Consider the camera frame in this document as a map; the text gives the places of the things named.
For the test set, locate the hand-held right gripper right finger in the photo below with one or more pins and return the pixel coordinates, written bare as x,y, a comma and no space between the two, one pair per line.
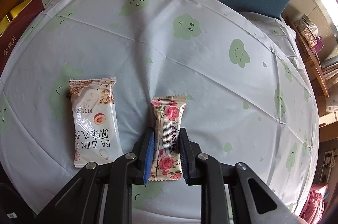
184,160

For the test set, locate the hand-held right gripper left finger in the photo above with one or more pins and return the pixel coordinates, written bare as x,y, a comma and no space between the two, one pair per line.
149,158

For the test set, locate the rose print snack packet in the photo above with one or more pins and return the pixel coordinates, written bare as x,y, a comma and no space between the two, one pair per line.
167,118

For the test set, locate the maroon gift box gold inside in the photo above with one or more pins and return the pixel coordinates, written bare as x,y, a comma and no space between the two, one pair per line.
18,28

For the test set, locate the white cake snack packet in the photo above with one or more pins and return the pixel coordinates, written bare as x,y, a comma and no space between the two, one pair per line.
92,121

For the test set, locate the white tablecloth green prints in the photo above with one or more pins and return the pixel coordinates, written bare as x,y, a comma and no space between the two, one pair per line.
184,76

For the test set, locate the pink cloth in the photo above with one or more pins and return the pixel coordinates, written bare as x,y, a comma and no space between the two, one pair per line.
318,202

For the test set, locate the black fabric object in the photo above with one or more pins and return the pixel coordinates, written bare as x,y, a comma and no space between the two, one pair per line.
13,202

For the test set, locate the white power strip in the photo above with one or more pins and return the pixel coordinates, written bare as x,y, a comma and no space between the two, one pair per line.
328,159

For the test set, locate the wooden side table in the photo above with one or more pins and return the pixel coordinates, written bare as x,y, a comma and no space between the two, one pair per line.
313,65

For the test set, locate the small purple box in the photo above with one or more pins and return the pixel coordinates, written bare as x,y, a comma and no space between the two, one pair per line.
317,46

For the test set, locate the woven tissue box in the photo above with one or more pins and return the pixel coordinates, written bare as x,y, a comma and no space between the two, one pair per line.
307,35

